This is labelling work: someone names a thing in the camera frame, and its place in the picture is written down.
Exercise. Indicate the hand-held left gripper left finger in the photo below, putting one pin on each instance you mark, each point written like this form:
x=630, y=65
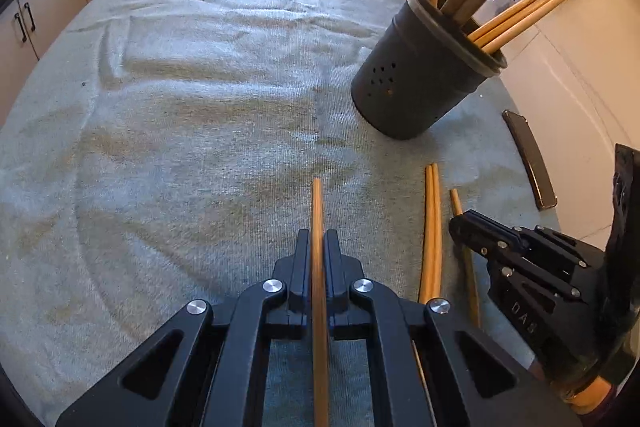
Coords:
x=301, y=272

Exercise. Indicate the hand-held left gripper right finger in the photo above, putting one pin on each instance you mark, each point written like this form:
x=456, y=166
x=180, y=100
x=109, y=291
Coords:
x=334, y=272

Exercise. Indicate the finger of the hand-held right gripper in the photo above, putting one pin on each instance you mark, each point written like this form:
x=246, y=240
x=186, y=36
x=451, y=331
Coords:
x=480, y=229
x=535, y=272

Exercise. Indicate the long wooden chopstick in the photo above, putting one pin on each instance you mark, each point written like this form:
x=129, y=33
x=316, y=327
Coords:
x=318, y=217
x=437, y=232
x=426, y=232
x=472, y=287

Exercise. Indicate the dark grey utensil holder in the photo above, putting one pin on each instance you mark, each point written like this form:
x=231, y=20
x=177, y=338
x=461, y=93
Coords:
x=415, y=77

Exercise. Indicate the person's right hand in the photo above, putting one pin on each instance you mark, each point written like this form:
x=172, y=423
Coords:
x=590, y=396

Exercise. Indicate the smartphone in brown case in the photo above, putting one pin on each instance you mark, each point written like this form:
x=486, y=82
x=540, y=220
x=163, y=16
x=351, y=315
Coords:
x=532, y=162

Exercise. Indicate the grey-blue table cloth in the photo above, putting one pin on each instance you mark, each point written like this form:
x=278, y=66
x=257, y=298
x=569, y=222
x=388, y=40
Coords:
x=190, y=147

